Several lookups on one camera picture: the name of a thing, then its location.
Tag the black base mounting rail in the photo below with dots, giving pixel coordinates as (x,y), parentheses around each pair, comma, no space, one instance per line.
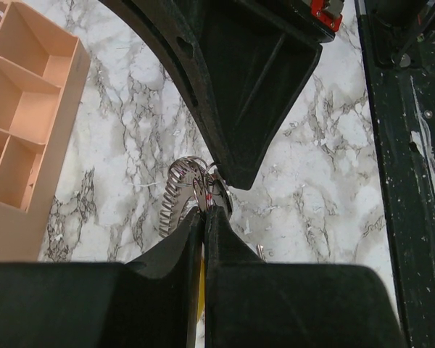
(398,48)

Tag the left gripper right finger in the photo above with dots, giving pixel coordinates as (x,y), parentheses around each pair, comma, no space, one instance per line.
(252,303)

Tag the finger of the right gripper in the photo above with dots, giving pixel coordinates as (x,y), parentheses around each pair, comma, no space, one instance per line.
(166,31)

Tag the metal coil keyring yellow handle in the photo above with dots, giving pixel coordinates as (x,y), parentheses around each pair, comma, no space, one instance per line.
(179,190)

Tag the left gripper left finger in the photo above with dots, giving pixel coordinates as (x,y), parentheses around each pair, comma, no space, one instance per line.
(150,301)

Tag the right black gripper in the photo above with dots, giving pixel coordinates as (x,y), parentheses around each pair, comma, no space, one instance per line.
(260,55)

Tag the peach plastic desk organizer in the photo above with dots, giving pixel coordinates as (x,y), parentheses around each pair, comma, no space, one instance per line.
(43,71)

